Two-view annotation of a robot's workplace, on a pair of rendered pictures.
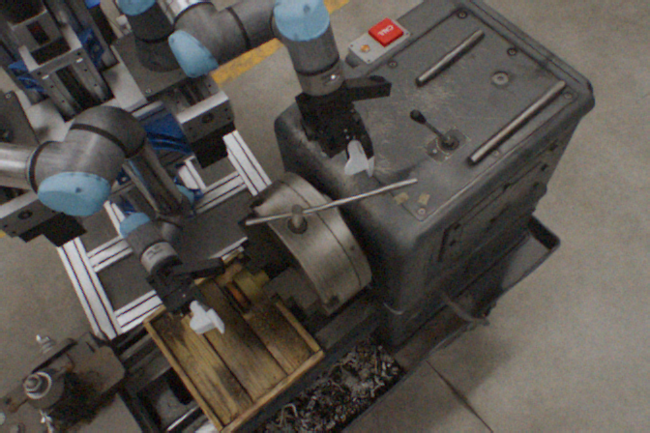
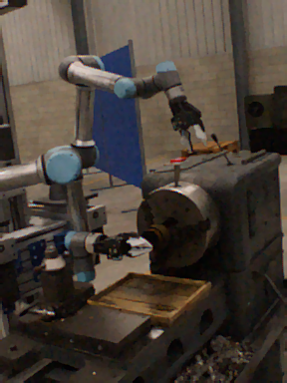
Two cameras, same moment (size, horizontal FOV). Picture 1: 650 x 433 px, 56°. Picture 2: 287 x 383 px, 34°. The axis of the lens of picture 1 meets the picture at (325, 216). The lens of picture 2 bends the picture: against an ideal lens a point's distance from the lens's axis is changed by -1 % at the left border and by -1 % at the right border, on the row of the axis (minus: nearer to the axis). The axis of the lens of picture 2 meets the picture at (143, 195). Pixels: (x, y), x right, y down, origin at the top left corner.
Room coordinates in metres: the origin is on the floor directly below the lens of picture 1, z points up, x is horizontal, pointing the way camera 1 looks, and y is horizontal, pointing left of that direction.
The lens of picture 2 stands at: (-1.00, 0.91, 1.59)
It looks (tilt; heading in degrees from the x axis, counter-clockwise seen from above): 12 degrees down; 336
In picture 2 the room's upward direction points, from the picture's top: 6 degrees counter-clockwise
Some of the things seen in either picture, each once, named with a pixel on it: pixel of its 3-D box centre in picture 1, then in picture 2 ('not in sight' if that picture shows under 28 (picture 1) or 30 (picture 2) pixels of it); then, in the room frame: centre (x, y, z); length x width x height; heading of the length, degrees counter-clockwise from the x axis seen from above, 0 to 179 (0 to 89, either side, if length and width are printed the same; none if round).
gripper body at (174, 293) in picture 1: (177, 287); (113, 245); (0.53, 0.35, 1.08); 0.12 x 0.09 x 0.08; 31
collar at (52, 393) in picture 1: (42, 387); (52, 261); (0.34, 0.62, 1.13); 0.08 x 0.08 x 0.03
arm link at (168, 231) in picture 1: (160, 247); (85, 265); (0.68, 0.42, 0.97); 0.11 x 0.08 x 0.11; 158
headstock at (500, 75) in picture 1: (426, 147); (216, 204); (0.80, -0.27, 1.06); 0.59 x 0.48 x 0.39; 121
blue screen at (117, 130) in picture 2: not in sight; (104, 123); (7.06, -2.14, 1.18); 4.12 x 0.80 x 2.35; 173
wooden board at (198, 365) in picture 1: (232, 338); (147, 296); (0.45, 0.27, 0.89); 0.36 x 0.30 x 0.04; 31
